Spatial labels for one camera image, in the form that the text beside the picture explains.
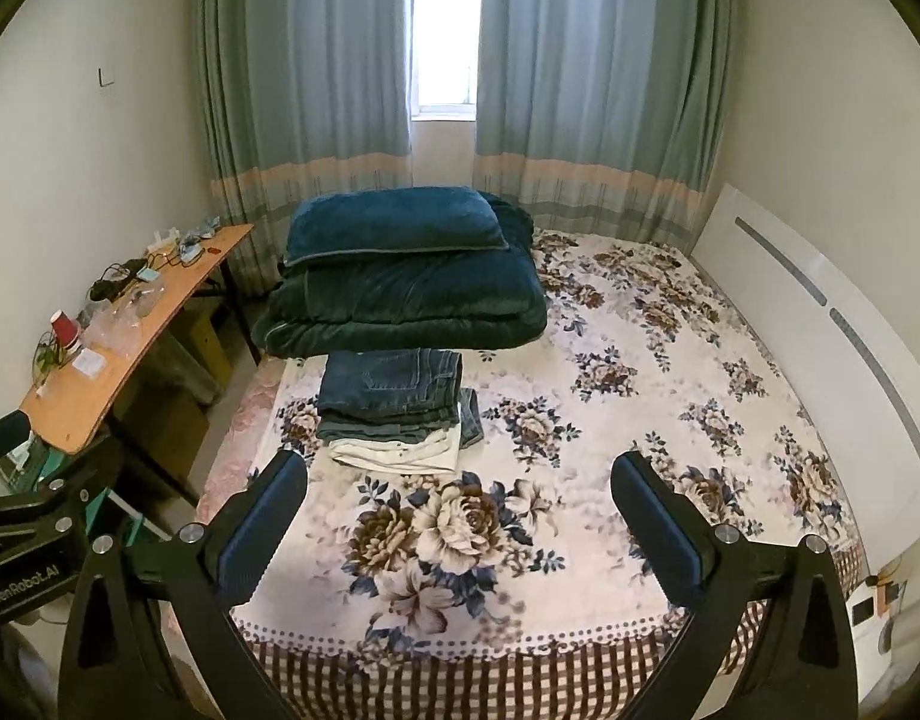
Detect wooden desk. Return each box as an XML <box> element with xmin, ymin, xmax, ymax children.
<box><xmin>19</xmin><ymin>223</ymin><xmax>262</xmax><ymax>511</ymax></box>

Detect white appliance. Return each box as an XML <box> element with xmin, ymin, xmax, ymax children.
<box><xmin>846</xmin><ymin>576</ymin><xmax>918</xmax><ymax>691</ymax></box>

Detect yellow cardboard box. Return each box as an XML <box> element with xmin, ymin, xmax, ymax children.
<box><xmin>181</xmin><ymin>306</ymin><xmax>234</xmax><ymax>400</ymax></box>

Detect white headboard with grey stripes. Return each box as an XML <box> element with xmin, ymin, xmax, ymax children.
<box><xmin>689</xmin><ymin>181</ymin><xmax>920</xmax><ymax>578</ymax></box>

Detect dark teal pillow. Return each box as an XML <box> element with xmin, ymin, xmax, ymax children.
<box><xmin>284</xmin><ymin>186</ymin><xmax>510</xmax><ymax>269</ymax></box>

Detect bright window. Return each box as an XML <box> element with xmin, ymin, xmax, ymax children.
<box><xmin>411</xmin><ymin>0</ymin><xmax>482</xmax><ymax>121</ymax></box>

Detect teal storage box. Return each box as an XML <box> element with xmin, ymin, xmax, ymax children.
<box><xmin>85</xmin><ymin>486</ymin><xmax>178</xmax><ymax>550</ymax></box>

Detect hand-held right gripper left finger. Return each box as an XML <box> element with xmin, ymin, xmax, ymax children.
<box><xmin>57</xmin><ymin>448</ymin><xmax>311</xmax><ymax>720</ymax></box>

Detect dark blue denim pants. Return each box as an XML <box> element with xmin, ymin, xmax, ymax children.
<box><xmin>317</xmin><ymin>349</ymin><xmax>465</xmax><ymax>428</ymax></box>

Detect brown cardboard box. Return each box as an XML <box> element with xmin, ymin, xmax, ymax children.
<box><xmin>113</xmin><ymin>373</ymin><xmax>211</xmax><ymax>490</ymax></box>

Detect dark green folded quilt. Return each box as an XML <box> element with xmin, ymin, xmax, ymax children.
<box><xmin>251</xmin><ymin>191</ymin><xmax>549</xmax><ymax>361</ymax></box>

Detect red paper cup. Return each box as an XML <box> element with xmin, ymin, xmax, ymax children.
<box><xmin>49</xmin><ymin>309</ymin><xmax>83</xmax><ymax>352</ymax></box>

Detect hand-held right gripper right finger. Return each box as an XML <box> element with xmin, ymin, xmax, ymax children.
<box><xmin>610</xmin><ymin>451</ymin><xmax>860</xmax><ymax>720</ymax></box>

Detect floral fleece blanket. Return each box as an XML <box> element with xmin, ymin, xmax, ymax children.
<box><xmin>227</xmin><ymin>229</ymin><xmax>870</xmax><ymax>720</ymax></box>

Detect white folded pants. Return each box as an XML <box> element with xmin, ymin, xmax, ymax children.
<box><xmin>329</xmin><ymin>424</ymin><xmax>462</xmax><ymax>475</ymax></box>

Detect faded blue folded jeans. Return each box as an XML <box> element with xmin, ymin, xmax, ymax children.
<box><xmin>315</xmin><ymin>388</ymin><xmax>485</xmax><ymax>449</ymax></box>

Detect black cable bundle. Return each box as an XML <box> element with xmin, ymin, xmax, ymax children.
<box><xmin>89</xmin><ymin>259</ymin><xmax>150</xmax><ymax>301</ymax></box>

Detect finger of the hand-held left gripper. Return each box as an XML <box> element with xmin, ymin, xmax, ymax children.
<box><xmin>0</xmin><ymin>437</ymin><xmax>126</xmax><ymax>524</ymax></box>
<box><xmin>0</xmin><ymin>411</ymin><xmax>34</xmax><ymax>470</ymax></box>

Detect blue-green striped curtain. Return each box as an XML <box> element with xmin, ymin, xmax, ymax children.
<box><xmin>192</xmin><ymin>0</ymin><xmax>416</xmax><ymax>293</ymax></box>
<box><xmin>471</xmin><ymin>0</ymin><xmax>742</xmax><ymax>256</ymax></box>

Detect clear plastic packaging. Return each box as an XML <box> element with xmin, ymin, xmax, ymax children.
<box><xmin>77</xmin><ymin>289</ymin><xmax>169</xmax><ymax>361</ymax></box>

